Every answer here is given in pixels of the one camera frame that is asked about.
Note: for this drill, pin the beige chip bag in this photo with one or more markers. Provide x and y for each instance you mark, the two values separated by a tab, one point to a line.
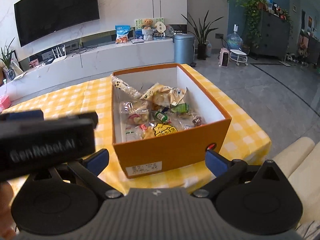
164	95

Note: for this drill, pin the blue water jug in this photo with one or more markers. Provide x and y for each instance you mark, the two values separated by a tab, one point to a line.
233	40

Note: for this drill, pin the white wifi router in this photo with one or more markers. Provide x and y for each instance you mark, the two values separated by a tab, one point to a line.
59	53

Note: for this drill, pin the yogurt hawthorn ball pack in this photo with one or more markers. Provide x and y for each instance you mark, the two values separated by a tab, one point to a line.
189	120

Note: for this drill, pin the cream sofa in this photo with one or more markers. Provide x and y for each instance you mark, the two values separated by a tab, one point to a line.
300	164

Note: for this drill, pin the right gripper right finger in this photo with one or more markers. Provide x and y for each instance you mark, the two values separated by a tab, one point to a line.
226	172

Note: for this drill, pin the white round stool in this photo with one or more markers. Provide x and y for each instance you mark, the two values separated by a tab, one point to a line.
238	56

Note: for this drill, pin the yellow waffle snack bag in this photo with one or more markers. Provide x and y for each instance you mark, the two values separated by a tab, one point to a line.
158	130

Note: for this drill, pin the green small snack pack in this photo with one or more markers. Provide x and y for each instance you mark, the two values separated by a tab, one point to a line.
159	116

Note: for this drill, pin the person left hand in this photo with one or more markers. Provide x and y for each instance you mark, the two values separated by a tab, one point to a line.
7	232

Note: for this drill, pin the plant in glass vase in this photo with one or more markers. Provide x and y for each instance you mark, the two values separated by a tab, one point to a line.
6	57

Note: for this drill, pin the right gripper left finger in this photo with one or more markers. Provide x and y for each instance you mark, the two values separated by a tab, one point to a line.
86	172

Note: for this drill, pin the white peanuts clear bag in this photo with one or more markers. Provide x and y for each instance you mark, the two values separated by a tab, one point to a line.
126	88

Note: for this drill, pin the blue grey trash bin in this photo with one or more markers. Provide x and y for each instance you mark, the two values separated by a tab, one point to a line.
184	48

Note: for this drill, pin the pink tissue box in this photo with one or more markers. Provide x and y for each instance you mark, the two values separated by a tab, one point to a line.
5	102

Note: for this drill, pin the white TV console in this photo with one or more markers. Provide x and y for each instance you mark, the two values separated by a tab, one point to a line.
103	59

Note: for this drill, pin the mixed nuts clear bag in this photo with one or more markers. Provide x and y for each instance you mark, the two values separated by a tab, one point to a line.
135	113

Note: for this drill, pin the small white heater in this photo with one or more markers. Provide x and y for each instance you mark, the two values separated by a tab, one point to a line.
224	57

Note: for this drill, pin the blue white snack bag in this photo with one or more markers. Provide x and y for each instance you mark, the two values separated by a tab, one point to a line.
122	33

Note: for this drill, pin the tall green potted plant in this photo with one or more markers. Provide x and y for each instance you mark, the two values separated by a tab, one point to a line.
201	30

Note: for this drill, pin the climbing green plant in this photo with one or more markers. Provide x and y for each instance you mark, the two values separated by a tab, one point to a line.
253	10

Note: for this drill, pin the black wall television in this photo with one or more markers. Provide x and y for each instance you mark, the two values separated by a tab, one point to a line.
38	18

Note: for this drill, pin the teddy bear figurine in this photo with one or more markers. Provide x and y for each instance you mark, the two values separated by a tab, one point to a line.
147	29

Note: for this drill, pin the dark sideboard cabinet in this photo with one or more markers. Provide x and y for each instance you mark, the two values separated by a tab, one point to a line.
274	36

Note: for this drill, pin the orange cardboard box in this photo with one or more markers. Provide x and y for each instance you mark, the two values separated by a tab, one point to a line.
141	157

